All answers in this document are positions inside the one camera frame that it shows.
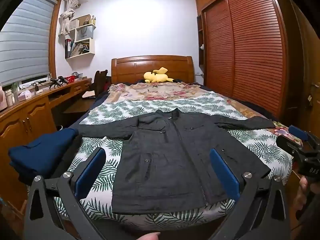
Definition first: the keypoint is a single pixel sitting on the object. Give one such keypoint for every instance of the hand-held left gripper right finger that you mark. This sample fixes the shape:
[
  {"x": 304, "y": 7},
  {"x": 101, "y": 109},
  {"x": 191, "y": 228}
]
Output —
[{"x": 225, "y": 175}]

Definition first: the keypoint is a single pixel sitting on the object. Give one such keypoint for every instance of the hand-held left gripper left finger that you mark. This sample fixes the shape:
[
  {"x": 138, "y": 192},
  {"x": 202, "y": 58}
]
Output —
[{"x": 90, "y": 172}]

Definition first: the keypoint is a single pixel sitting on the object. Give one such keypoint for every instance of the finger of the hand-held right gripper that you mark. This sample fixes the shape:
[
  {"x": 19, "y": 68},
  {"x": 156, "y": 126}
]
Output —
[
  {"x": 290, "y": 145},
  {"x": 298, "y": 132}
]

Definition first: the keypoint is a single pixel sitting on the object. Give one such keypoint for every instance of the black jacket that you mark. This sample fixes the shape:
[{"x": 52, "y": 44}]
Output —
[{"x": 170, "y": 160}]

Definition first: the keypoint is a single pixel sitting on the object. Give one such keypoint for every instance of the person's right forearm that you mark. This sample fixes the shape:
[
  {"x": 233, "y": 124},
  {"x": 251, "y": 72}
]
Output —
[{"x": 311, "y": 227}]

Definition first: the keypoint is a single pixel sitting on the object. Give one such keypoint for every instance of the navy folded clothes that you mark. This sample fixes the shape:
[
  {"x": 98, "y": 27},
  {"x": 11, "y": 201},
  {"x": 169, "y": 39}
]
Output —
[{"x": 42, "y": 150}]

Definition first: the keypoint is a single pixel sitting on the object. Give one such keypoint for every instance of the person's right hand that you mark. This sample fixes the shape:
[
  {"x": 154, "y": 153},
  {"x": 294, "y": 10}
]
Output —
[{"x": 303, "y": 185}]

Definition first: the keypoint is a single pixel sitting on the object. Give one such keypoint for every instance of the person's left hand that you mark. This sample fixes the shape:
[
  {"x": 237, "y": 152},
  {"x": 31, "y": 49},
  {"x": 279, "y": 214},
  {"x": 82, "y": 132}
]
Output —
[{"x": 147, "y": 236}]

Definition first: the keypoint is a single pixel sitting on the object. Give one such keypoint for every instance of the leaf print bedsheet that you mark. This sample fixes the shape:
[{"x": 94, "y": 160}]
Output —
[{"x": 250, "y": 140}]

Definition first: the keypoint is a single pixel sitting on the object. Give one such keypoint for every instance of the wooden door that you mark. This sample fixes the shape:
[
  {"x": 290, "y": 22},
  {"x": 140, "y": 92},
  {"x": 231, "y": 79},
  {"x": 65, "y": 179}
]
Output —
[{"x": 305, "y": 67}]

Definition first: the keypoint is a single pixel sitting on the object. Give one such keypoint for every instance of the wooden desk with cabinets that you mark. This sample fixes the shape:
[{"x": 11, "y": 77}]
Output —
[{"x": 30, "y": 120}]

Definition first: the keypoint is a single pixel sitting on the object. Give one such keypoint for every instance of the dark chair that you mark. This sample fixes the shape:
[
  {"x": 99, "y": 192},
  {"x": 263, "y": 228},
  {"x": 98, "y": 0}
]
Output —
[{"x": 100, "y": 80}]

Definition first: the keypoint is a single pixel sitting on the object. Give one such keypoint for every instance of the red basket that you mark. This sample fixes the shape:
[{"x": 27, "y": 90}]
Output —
[{"x": 71, "y": 79}]

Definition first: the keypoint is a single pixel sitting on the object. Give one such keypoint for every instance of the black tool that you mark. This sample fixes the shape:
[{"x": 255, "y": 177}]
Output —
[{"x": 57, "y": 82}]

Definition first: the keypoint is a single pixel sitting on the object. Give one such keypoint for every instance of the floral blanket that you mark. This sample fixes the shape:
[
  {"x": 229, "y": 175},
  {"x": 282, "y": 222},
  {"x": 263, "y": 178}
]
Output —
[{"x": 150, "y": 92}]

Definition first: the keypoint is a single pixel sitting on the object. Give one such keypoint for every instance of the pink tissue box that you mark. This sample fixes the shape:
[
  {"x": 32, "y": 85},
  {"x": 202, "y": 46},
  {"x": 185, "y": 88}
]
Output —
[{"x": 25, "y": 95}]

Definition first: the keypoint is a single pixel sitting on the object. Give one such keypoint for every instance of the wooden louvred wardrobe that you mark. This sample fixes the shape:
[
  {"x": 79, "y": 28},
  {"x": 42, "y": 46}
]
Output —
[{"x": 250, "y": 42}]

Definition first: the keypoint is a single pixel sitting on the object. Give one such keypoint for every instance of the wooden headboard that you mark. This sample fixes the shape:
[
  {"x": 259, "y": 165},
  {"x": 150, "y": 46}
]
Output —
[{"x": 130, "y": 67}]

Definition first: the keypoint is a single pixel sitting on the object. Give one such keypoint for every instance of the pink container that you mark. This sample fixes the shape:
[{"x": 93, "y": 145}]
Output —
[{"x": 2, "y": 97}]

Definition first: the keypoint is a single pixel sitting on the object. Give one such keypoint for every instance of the yellow plush toy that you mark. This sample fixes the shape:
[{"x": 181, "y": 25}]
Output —
[{"x": 157, "y": 76}]

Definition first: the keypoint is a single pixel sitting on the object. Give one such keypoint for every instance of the grey window blind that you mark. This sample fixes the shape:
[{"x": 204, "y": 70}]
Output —
[{"x": 22, "y": 42}]

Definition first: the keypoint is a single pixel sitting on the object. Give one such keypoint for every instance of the beige hanging cloth bundle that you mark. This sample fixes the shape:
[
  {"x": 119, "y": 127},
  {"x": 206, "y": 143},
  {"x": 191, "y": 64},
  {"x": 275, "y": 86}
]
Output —
[{"x": 66, "y": 17}]

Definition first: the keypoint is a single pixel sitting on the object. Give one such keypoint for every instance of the white wall shelf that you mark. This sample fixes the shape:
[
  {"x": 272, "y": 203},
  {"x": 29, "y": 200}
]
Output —
[{"x": 86, "y": 32}]

